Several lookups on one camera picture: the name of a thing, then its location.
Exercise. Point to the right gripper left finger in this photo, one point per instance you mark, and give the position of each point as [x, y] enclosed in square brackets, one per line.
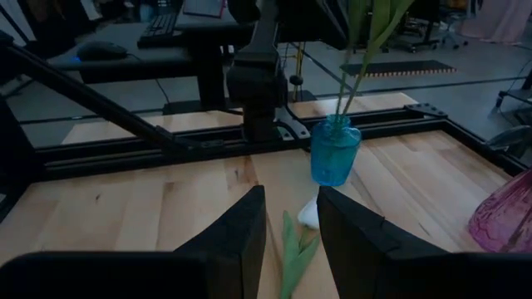
[224, 249]

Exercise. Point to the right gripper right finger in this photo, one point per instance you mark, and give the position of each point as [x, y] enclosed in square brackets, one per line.
[361, 257]

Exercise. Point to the purple glass vase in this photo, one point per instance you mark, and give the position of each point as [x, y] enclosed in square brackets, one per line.
[507, 220]

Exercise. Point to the green tulip stems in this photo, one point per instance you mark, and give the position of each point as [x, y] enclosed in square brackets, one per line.
[386, 25]

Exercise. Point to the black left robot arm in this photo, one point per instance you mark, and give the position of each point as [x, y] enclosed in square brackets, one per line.
[257, 83]

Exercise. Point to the blue glass vase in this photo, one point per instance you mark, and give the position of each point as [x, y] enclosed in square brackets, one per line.
[334, 158]

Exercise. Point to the grey chair seat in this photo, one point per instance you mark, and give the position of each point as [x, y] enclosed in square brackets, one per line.
[511, 139]

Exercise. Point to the black floor mat yellow edge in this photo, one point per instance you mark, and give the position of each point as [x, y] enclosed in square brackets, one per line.
[395, 67]

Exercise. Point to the yellow tripod stand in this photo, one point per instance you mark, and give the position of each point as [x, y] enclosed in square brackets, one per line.
[298, 62]

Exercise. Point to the black desk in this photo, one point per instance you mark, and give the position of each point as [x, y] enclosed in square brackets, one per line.
[124, 66]

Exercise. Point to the black cart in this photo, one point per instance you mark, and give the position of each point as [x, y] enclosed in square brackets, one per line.
[515, 95]

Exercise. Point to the black keyboard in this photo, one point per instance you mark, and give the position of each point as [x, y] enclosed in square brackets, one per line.
[160, 29]

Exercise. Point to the black swivel chair base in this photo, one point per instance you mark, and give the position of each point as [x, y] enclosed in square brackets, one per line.
[428, 25]

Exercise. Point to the laptop screen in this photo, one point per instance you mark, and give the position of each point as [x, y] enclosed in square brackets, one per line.
[205, 7]

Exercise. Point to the pink curtain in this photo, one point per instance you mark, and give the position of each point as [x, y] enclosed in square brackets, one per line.
[498, 21]

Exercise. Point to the black aluminium table frame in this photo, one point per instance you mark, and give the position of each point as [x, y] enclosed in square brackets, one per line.
[124, 158]

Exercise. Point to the black diagonal frame strut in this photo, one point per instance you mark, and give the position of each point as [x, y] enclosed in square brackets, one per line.
[83, 93]

